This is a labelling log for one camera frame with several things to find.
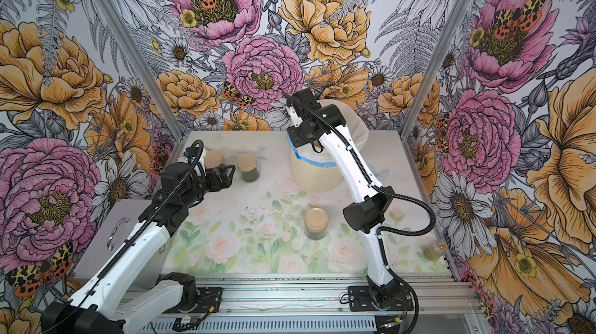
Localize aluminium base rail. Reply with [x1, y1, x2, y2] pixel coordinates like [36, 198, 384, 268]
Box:
[121, 274, 490, 333]

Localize small glass spice bottle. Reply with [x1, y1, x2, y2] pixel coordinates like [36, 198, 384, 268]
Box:
[422, 240, 448, 261]

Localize silver metal case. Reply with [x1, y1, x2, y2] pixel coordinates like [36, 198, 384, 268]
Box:
[73, 199, 172, 291]

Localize aluminium corner post right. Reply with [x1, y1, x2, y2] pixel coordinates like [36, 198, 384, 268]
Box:
[400, 0, 473, 142]

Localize aluminium corner post left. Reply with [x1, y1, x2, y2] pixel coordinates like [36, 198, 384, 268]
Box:
[92, 0, 185, 142]

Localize glass jar with tea leaves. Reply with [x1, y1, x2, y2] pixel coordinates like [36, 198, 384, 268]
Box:
[304, 208, 329, 240]

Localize beige trash bin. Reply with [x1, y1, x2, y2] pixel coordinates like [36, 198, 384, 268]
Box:
[288, 140, 344, 193]

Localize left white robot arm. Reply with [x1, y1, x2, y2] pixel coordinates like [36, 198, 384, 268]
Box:
[40, 140, 235, 333]

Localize glass tea jar beige lid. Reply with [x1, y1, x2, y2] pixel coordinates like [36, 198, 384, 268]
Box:
[203, 150, 225, 169]

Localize aluminium corner post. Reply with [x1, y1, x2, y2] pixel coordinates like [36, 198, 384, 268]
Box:
[400, 0, 473, 142]
[92, 0, 185, 142]

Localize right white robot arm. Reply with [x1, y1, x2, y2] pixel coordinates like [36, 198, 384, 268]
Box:
[283, 89, 436, 309]

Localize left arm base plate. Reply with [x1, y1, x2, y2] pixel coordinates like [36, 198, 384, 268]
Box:
[165, 287, 223, 314]

